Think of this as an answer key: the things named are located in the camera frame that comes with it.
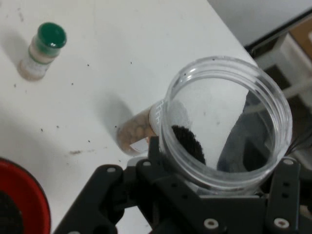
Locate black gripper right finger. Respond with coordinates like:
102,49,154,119
265,157,302,234

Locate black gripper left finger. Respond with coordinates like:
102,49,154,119
52,136,203,234

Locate clear jar with black seeds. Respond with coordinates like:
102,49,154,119
159,56,293,195

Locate white-lidded brown spice jar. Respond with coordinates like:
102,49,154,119
116,98,169,156

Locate red bowl with black seeds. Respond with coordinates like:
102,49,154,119
0,157,52,234

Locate green-capped small spice bottle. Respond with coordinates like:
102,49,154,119
17,21,68,80

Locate brown cardboard box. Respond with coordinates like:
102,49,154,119
289,17,312,58

